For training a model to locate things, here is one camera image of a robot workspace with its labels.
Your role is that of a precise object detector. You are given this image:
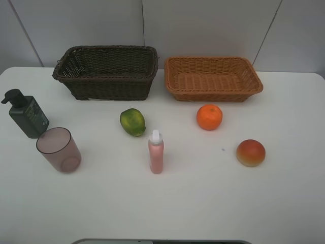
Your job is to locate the pink spray bottle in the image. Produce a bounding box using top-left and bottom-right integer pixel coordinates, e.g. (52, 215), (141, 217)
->
(148, 130), (164, 174)

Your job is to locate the green mango fruit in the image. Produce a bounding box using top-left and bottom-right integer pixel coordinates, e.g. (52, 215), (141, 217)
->
(120, 108), (146, 137)

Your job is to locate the orange tangerine fruit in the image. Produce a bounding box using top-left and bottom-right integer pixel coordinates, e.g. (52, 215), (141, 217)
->
(196, 104), (223, 131)

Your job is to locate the red yellow peach fruit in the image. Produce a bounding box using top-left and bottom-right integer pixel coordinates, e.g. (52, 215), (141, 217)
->
(236, 139), (266, 167)

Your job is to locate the translucent pink plastic cup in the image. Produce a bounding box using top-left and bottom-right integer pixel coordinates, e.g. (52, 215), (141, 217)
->
(36, 127), (82, 173)

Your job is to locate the dark green pump bottle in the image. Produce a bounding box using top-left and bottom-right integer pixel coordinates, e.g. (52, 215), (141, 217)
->
(1, 89), (49, 139)

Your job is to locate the light brown wicker basket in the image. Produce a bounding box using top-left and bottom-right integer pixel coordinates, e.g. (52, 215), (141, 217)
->
(164, 56), (264, 102)

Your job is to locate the dark brown wicker basket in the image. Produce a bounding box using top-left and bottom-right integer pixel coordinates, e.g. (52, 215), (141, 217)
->
(52, 45), (158, 101)

